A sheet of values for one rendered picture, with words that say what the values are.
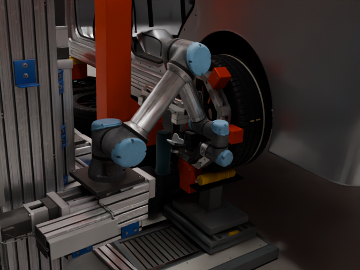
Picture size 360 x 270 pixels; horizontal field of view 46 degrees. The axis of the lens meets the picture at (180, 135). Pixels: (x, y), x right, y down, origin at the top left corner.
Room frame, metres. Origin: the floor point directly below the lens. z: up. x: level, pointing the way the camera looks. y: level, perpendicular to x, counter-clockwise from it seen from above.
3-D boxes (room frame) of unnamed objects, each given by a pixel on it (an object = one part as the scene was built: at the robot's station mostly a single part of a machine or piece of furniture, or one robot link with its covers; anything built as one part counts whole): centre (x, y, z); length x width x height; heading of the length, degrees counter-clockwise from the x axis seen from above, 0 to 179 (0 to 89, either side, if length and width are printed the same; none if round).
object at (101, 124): (1.53, 0.28, 0.98); 0.13 x 0.12 x 0.14; 37
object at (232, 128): (2.00, -0.26, 0.85); 0.09 x 0.08 x 0.07; 35
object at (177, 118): (2.00, 0.00, 0.93); 0.09 x 0.05 x 0.05; 125
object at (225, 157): (1.72, -0.18, 0.85); 0.11 x 0.08 x 0.09; 37
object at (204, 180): (2.21, -0.22, 0.51); 0.29 x 0.06 x 0.06; 125
